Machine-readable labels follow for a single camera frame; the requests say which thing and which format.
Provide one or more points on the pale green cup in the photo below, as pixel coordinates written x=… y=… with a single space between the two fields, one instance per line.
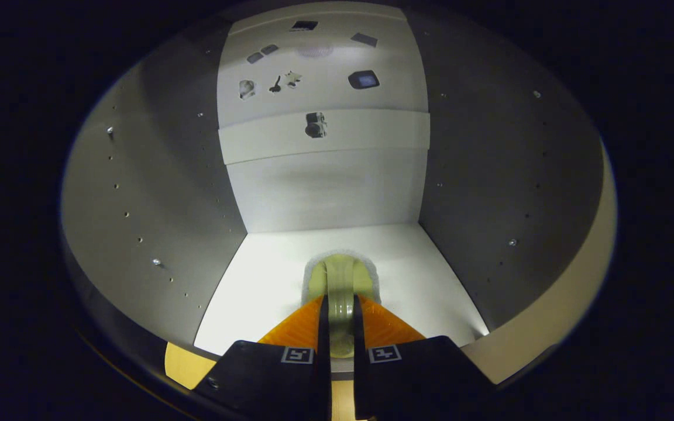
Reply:
x=340 y=280

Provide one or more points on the grey cabinet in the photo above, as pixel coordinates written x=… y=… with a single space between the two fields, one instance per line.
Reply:
x=489 y=175

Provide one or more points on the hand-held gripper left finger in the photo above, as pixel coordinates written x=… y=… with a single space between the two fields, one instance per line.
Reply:
x=267 y=380

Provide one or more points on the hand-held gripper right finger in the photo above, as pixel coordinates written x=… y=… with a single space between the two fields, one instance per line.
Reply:
x=419 y=380

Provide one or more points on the white cabinet shelf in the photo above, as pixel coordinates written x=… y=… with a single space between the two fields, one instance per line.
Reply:
x=430 y=275

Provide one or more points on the beige cabinet door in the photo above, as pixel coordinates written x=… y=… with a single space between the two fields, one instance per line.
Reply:
x=571 y=292

